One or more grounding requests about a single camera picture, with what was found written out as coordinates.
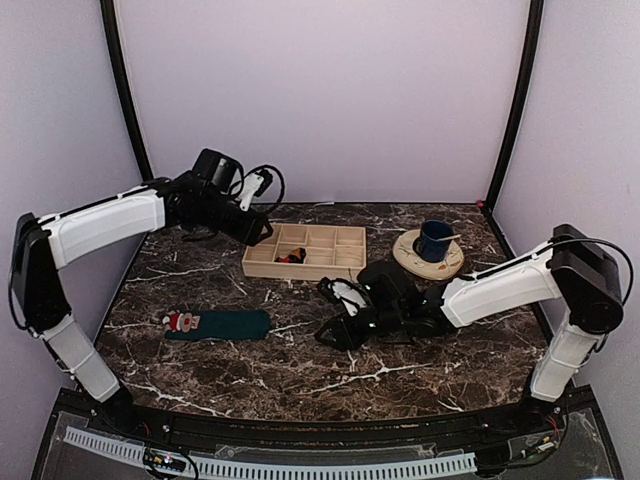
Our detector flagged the green christmas bear sock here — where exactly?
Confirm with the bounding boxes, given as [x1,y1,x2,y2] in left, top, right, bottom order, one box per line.
[161,310,271,342]

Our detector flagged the cream saucer plate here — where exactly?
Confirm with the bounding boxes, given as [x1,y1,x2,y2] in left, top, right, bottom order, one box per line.
[392,229,465,281]

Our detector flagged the dark blue mug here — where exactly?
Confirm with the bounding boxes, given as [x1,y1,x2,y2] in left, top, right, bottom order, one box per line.
[412,220,454,263]

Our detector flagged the wooden stirrer stick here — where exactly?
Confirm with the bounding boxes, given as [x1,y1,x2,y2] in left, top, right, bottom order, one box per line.
[434,234,462,242]

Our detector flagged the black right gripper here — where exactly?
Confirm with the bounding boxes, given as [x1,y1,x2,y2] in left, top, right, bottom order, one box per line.
[315,304,406,353]

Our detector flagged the black front table rail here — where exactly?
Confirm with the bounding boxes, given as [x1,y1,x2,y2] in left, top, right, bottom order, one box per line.
[40,386,610,454]

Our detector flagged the black frame post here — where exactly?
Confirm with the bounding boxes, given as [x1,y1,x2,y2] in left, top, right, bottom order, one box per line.
[99,0,154,181]
[484,0,544,216]

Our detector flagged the white slotted cable duct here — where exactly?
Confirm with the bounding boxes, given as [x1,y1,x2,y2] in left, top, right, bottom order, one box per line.
[63,427,477,479]

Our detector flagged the wooden compartment tray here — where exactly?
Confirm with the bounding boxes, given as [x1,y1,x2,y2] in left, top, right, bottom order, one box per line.
[242,224,367,281]

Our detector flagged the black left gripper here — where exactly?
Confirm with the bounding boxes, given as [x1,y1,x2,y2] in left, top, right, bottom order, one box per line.
[198,193,273,246]

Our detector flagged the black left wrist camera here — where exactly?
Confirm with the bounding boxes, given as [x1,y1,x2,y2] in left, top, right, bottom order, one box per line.
[192,148,243,193]

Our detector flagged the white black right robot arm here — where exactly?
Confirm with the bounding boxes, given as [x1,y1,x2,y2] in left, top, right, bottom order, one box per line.
[315,224,631,434]

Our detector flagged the black left frame post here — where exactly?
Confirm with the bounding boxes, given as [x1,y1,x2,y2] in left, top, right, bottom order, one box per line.
[99,0,154,181]

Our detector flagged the black right frame post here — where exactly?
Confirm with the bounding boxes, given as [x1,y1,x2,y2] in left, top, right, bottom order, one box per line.
[484,0,544,216]

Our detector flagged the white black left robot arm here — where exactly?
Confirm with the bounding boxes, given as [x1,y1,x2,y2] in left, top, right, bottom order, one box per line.
[8,170,273,436]

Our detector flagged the black red yellow argyle sock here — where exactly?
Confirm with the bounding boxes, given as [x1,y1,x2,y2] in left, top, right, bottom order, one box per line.
[275,247,307,264]

